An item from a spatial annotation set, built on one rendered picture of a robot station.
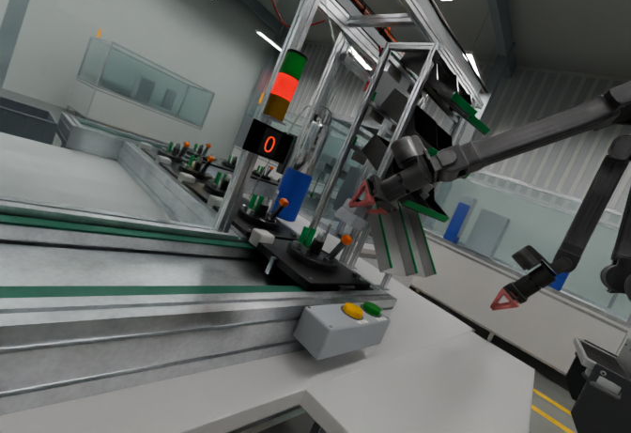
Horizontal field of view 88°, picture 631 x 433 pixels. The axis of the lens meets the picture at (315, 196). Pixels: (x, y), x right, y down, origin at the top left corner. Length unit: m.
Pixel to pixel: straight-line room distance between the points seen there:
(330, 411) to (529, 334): 4.26
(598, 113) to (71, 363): 0.98
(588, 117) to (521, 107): 9.12
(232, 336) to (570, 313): 4.39
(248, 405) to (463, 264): 4.37
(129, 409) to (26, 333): 0.15
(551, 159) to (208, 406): 9.33
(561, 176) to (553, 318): 5.26
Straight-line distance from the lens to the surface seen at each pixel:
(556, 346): 4.78
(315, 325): 0.60
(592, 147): 9.66
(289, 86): 0.77
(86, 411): 0.49
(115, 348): 0.47
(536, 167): 9.50
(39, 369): 0.46
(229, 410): 0.52
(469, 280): 4.77
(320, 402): 0.61
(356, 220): 0.83
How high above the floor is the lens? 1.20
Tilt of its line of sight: 5 degrees down
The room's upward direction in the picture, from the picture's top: 23 degrees clockwise
